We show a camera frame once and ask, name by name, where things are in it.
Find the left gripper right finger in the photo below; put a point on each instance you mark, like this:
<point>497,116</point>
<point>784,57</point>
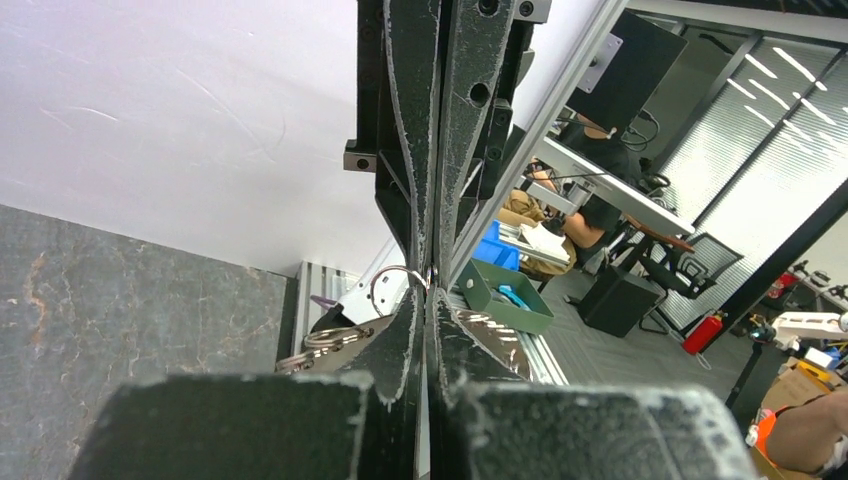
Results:
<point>486,429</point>

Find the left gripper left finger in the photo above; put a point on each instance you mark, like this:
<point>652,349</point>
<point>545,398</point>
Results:
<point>397,82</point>

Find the green plastic bin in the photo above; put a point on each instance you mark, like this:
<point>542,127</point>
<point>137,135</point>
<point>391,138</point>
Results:
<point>507,295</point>

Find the blue plastic bin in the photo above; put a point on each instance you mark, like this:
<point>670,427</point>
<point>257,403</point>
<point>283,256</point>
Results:
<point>491,249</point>

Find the red fire extinguisher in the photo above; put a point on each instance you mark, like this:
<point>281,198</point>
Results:
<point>704,332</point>

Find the black office chair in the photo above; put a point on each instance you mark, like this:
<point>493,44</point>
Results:
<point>687,267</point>

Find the right aluminium frame post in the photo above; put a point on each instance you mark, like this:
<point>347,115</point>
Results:
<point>563,47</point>

